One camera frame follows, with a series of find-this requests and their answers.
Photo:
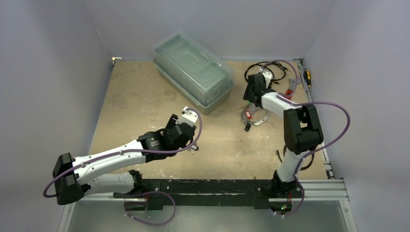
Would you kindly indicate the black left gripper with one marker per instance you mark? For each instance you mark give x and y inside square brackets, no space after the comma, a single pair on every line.
[172,123]

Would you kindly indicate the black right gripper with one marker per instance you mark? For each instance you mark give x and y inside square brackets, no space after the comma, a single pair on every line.
[253,91]

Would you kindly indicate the keys with black tag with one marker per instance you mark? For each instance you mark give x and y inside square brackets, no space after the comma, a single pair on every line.
[193,149]

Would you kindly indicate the steel perforated key plate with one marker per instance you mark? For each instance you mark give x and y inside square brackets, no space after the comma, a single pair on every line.
[258,115]

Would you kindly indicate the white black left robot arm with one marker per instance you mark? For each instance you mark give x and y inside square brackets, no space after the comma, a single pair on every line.
[77,177]

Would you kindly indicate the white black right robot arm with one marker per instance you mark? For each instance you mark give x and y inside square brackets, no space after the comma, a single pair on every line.
[285,177]

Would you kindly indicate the red key tag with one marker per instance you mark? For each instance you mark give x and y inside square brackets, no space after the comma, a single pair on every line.
[247,114]

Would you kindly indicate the black yellow screwdriver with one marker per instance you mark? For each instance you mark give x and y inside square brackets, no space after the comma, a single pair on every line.
[307,78]

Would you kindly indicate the clear green plastic storage box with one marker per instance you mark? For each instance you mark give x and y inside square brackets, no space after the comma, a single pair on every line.
[199,75]

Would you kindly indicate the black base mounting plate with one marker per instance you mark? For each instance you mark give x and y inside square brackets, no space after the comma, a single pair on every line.
[158,193]

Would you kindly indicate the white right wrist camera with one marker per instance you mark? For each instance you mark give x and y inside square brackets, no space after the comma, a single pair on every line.
[268,76]

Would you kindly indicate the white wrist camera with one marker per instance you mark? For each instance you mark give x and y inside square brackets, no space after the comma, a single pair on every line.
[268,76]
[188,116]

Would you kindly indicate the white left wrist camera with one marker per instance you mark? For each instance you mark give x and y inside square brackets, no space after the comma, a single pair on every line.
[188,116]

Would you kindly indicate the red handled adjustable wrench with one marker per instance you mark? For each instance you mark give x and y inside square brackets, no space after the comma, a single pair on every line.
[293,82]

